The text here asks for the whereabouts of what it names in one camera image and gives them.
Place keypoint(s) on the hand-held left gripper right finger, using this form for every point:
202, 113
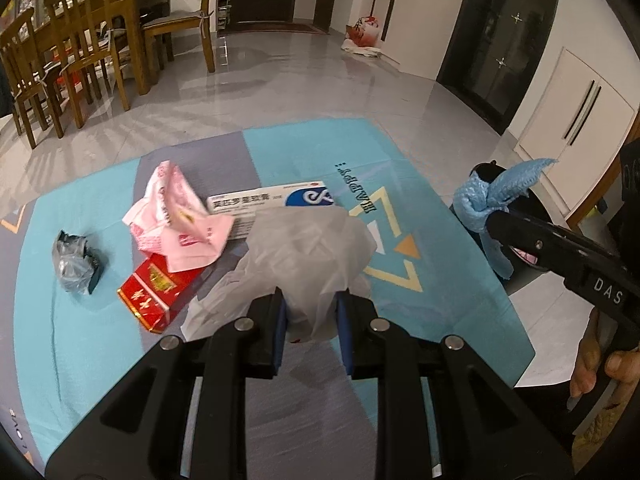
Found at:
345, 340

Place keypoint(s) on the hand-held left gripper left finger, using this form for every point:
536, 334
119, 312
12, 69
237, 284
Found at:
277, 335

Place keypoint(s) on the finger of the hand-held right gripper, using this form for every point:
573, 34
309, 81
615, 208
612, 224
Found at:
530, 227
595, 285

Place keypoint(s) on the blue face mask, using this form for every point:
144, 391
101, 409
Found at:
480, 205

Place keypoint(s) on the black plastic bucket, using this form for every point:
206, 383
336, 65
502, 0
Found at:
522, 282

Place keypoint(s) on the translucent plastic bag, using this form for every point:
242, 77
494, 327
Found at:
310, 250

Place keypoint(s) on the white blue medicine box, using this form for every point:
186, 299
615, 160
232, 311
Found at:
260, 202

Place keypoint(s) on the red cigarette pack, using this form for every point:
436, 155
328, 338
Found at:
150, 290

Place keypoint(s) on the pink plastic wrapper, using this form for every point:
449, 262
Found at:
170, 220

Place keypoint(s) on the grey plastic wrapper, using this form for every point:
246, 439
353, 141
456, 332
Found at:
75, 265

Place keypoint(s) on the person's right hand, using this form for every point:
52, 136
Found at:
595, 355

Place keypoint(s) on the white wardrobe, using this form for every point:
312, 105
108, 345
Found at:
565, 110

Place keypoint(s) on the blue grey printed tablecloth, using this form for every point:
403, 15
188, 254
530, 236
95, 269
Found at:
440, 310

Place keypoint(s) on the black glass door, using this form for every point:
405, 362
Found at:
505, 35

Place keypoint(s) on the white hallway cabinet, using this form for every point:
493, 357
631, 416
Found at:
415, 15

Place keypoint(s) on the white cloth bag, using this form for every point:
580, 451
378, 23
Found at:
362, 51

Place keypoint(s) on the red gift bag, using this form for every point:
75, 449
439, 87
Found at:
365, 35

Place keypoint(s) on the brown doormat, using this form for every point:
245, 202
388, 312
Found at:
275, 28

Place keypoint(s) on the metal shoe rack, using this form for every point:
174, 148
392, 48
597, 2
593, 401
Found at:
224, 15

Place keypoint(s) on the wooden chair grey cushion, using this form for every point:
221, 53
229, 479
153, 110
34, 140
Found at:
185, 20

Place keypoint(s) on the red box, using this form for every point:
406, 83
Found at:
60, 55

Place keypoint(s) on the wall poster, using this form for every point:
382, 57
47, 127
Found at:
27, 0

